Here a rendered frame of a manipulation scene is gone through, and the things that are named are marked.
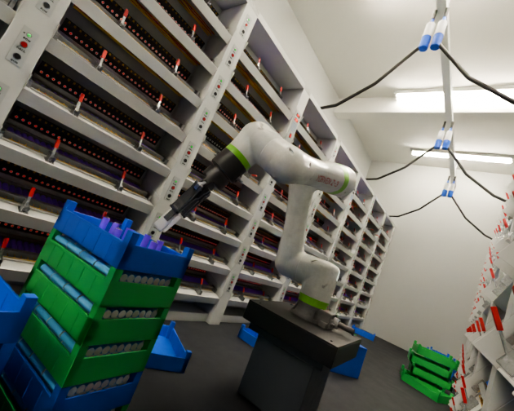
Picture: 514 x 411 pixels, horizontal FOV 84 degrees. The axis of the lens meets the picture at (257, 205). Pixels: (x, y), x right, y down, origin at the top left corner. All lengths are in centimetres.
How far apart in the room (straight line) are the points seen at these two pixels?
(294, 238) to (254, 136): 58
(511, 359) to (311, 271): 78
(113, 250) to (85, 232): 13
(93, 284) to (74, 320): 8
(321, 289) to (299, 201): 37
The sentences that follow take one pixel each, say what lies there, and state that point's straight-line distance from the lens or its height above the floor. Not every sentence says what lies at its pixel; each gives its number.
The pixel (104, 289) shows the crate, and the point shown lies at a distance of 68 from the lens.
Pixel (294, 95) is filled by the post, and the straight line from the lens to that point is 224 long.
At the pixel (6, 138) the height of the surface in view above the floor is 58.
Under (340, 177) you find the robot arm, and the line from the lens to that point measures 103.
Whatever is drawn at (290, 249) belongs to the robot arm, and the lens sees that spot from 127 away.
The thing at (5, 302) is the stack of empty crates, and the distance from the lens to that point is 75.
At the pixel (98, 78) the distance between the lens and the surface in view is 131.
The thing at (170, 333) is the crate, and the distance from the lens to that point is 154.
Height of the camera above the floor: 54
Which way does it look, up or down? 8 degrees up
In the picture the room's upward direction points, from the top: 22 degrees clockwise
